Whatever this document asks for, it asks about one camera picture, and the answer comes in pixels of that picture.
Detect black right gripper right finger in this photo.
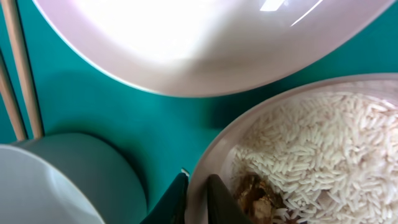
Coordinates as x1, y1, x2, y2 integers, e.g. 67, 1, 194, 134
207, 174, 252, 224

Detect white rice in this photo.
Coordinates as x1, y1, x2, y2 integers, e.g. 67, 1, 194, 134
230, 91, 397, 223

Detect pink bowl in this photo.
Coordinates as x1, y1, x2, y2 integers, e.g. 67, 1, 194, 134
185, 73, 397, 224

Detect brown food piece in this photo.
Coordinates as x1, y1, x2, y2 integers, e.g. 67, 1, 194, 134
233, 173, 287, 224

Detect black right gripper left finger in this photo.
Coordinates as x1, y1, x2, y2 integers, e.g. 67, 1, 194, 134
140, 172, 188, 224

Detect grey round bowl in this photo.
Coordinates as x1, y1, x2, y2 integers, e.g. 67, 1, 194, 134
1, 133, 147, 224

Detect white round plate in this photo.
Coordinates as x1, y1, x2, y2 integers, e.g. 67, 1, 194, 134
34, 0, 393, 97

